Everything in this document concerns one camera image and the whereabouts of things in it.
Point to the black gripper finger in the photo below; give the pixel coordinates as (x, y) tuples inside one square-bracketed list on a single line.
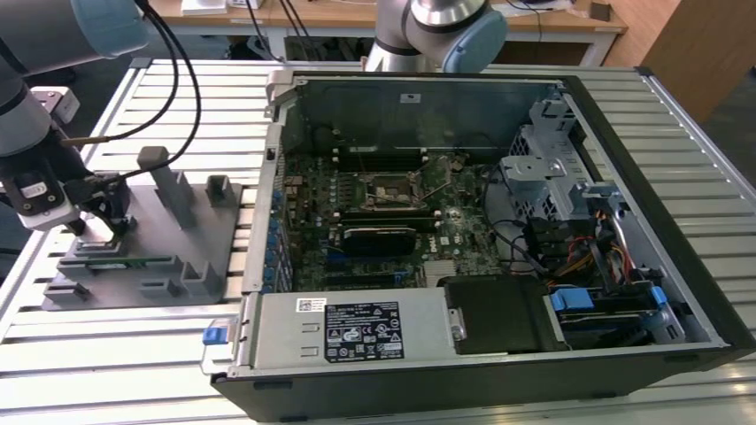
[(117, 221), (76, 226)]

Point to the silver CPU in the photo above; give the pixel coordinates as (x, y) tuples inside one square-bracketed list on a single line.
[(97, 244)]

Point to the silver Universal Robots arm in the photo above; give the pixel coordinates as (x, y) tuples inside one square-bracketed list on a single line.
[(35, 35)]

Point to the CPU socket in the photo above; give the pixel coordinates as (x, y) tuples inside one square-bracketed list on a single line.
[(389, 188)]

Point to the grey parts rack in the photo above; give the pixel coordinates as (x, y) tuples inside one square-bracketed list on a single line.
[(153, 230)]

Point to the green RAM stick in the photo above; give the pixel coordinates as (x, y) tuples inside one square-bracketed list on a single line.
[(139, 264)]

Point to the blue case latch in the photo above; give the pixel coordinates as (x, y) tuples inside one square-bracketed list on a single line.
[(213, 336)]

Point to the silver power supply unit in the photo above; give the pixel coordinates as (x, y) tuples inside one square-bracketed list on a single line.
[(277, 327)]

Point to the black expansion slot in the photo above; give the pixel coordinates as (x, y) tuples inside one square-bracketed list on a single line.
[(360, 280)]

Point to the small white box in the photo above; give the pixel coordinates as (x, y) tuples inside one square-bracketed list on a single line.
[(245, 3)]

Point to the black RAM slot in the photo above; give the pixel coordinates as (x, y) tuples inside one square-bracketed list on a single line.
[(384, 153)]

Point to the silver chipset heatsink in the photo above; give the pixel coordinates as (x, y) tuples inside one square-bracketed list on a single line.
[(440, 271)]

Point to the green motherboard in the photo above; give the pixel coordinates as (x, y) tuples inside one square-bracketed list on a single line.
[(472, 230)]

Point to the black open PC case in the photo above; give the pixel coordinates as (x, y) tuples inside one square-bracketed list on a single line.
[(413, 394)]

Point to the black plastic shroud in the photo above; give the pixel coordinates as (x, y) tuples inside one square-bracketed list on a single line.
[(501, 314)]

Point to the silver drive cage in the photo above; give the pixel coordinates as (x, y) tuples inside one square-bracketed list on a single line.
[(528, 170)]

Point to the hard disk in blue carrier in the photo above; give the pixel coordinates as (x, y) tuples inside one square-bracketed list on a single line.
[(569, 301)]

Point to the blue drive clip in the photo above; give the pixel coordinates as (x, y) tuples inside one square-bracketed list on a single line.
[(657, 301)]

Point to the small black box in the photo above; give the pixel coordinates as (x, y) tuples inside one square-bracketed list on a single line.
[(600, 11)]

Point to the wooden cabinet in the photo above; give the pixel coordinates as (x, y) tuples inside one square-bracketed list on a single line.
[(696, 53)]

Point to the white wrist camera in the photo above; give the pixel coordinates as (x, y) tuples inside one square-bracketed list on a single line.
[(44, 208)]

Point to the small grey wrist camera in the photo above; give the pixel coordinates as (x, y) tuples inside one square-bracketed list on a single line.
[(56, 104)]

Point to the wooden desk white frame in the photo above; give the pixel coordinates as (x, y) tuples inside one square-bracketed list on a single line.
[(212, 21)]

